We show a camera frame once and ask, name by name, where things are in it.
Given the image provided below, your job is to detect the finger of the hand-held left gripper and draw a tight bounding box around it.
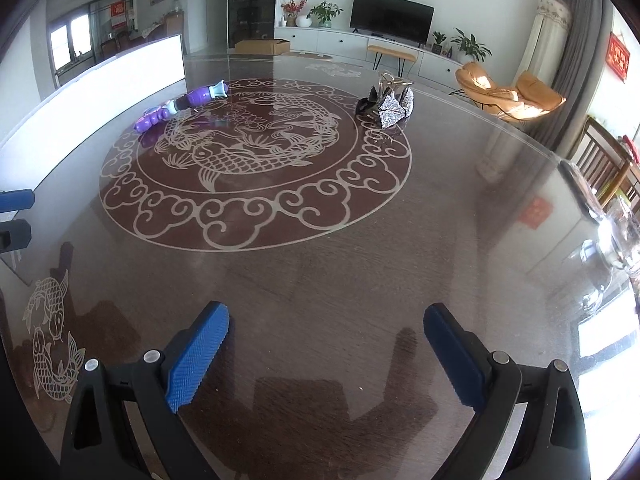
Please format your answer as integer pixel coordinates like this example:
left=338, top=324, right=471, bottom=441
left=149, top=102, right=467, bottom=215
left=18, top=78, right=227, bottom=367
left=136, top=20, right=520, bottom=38
left=0, top=219, right=32, bottom=252
left=0, top=189, right=35, bottom=212

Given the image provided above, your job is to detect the orange lounge chair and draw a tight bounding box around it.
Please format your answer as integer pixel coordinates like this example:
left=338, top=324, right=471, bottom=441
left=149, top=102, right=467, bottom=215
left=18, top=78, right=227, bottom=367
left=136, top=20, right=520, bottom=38
left=455, top=61, right=567, bottom=123

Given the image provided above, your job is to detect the red flower arrangement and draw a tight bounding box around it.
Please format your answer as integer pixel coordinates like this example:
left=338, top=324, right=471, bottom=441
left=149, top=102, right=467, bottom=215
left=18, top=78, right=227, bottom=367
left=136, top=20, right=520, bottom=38
left=280, top=0, right=307, bottom=27

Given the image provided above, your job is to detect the wooden slatted chair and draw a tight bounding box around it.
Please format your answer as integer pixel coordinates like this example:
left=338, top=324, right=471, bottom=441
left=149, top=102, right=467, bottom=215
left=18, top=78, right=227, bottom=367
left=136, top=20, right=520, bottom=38
left=570, top=116, right=632, bottom=196

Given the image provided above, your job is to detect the silver glitter hair clip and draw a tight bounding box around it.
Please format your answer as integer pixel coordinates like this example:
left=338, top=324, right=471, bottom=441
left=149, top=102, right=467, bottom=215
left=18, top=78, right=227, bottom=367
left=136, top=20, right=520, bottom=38
left=356, top=72, right=416, bottom=128

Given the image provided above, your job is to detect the large leafy potted plant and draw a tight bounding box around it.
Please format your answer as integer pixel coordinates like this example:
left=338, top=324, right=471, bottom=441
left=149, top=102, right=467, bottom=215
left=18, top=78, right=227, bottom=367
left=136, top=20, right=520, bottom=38
left=450, top=28, right=493, bottom=63

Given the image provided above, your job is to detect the green potted plant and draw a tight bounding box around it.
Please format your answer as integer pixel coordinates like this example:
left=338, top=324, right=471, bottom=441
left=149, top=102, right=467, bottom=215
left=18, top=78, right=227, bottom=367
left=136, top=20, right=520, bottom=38
left=309, top=1, right=345, bottom=28

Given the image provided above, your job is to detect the white storage box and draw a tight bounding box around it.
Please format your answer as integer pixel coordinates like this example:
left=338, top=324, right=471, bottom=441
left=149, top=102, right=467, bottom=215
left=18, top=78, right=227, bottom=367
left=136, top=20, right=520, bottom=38
left=0, top=33, right=187, bottom=221

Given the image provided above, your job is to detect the purple plastic toy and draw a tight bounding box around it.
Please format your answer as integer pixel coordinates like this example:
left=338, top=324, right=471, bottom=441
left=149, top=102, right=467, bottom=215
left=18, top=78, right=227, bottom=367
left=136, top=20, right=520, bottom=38
left=133, top=79, right=230, bottom=135

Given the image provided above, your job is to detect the white television cabinet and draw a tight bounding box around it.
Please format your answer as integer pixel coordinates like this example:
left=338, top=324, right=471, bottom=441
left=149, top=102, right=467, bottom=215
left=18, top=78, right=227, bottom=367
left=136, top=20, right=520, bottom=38
left=275, top=25, right=466, bottom=81

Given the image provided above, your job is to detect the red wall hanging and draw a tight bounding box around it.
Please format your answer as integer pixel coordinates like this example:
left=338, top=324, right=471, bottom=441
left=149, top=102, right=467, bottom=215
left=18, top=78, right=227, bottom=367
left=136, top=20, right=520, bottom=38
left=607, top=31, right=630, bottom=83

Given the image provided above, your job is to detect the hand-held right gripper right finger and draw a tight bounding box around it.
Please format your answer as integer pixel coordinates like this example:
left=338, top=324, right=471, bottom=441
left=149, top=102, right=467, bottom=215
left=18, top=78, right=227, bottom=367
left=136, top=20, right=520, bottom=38
left=423, top=303, right=591, bottom=480

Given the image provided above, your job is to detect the dark remote control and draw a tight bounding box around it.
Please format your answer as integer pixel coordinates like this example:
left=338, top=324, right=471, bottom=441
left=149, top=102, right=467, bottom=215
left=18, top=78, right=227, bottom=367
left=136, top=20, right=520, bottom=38
left=559, top=160, right=608, bottom=221

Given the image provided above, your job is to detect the cardboard box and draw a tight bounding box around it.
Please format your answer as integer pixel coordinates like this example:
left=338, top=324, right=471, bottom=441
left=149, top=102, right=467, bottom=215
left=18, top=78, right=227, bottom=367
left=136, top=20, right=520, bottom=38
left=234, top=38, right=292, bottom=56

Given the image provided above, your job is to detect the grey curtain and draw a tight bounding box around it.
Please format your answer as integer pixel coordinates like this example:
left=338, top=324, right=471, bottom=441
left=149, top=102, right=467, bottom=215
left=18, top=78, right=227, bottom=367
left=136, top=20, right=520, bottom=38
left=520, top=0, right=608, bottom=156

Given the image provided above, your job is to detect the clear glass vase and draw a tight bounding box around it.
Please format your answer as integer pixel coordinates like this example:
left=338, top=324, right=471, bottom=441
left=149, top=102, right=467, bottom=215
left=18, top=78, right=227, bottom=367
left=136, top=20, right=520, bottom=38
left=595, top=195, right=640, bottom=281

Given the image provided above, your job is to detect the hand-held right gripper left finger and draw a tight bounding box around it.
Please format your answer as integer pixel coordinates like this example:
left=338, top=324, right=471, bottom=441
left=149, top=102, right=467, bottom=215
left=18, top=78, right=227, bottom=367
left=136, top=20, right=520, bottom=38
left=60, top=301, right=232, bottom=480

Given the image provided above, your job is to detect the dark display cabinet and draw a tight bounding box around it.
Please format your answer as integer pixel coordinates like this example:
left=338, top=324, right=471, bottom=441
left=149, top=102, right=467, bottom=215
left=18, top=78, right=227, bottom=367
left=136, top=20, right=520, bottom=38
left=227, top=0, right=279, bottom=51

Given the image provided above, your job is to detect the covered standing air conditioner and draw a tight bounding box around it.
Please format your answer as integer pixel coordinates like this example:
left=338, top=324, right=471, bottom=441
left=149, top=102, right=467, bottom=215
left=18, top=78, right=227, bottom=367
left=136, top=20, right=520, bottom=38
left=515, top=0, right=573, bottom=96

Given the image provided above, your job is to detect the tan padded bench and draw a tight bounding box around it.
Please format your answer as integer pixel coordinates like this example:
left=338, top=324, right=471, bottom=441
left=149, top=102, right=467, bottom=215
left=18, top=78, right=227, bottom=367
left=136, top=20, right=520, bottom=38
left=367, top=44, right=417, bottom=72

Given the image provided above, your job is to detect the black television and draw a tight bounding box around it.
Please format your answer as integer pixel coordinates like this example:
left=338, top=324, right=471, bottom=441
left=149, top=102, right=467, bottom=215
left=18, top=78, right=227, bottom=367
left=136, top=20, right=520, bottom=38
left=350, top=0, right=435, bottom=45

